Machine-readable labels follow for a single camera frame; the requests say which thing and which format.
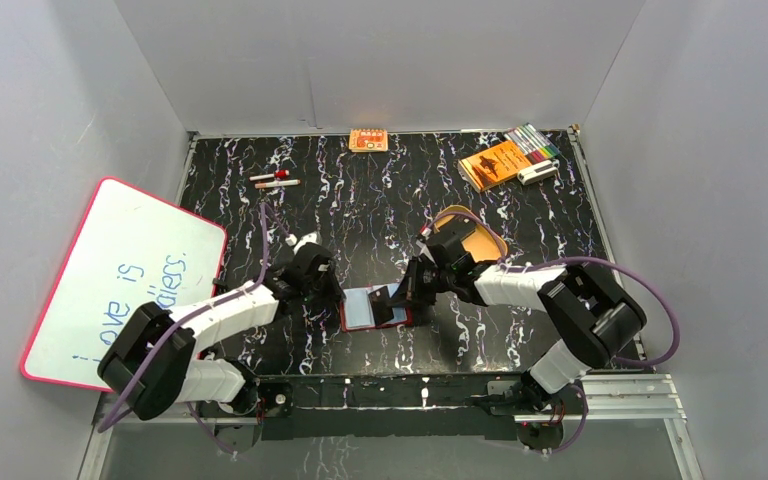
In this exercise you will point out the small orange notepad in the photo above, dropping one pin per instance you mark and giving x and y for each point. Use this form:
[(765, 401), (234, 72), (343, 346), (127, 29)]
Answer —
[(368, 140)]

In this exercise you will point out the white whiteboard eraser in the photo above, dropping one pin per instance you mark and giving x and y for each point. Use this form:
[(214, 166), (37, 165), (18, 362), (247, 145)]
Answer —
[(537, 172)]

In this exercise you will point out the orange book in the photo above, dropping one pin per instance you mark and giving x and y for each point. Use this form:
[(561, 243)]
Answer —
[(493, 166)]

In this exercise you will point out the yellow oval tray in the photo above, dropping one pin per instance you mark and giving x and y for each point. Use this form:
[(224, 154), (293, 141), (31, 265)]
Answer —
[(483, 243)]

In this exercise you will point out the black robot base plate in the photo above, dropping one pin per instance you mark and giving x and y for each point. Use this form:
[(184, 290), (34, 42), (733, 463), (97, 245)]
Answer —
[(488, 406)]

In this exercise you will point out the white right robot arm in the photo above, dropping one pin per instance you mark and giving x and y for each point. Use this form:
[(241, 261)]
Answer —
[(593, 315)]

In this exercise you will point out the red capped marker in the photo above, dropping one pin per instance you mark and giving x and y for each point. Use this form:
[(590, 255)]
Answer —
[(276, 175)]

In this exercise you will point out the pink framed whiteboard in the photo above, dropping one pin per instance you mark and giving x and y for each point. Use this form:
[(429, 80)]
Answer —
[(130, 248)]

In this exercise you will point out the orange white marker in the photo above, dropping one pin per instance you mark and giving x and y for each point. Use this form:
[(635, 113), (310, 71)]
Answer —
[(277, 184)]

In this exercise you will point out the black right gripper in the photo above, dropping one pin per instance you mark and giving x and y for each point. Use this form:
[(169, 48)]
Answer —
[(411, 292)]

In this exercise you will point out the red leather card holder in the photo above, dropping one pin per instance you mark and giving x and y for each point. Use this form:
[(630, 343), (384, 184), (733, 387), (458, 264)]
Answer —
[(368, 308)]

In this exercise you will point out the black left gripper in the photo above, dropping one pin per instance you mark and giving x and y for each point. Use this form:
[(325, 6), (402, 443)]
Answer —
[(330, 290)]

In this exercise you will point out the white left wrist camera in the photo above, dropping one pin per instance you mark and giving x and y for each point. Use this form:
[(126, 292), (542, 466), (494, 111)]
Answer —
[(296, 242)]

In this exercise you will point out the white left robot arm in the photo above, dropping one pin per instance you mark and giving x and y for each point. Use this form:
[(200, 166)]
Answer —
[(157, 360)]

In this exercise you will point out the pack of coloured markers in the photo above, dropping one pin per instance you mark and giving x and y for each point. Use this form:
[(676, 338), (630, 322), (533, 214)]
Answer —
[(534, 145)]

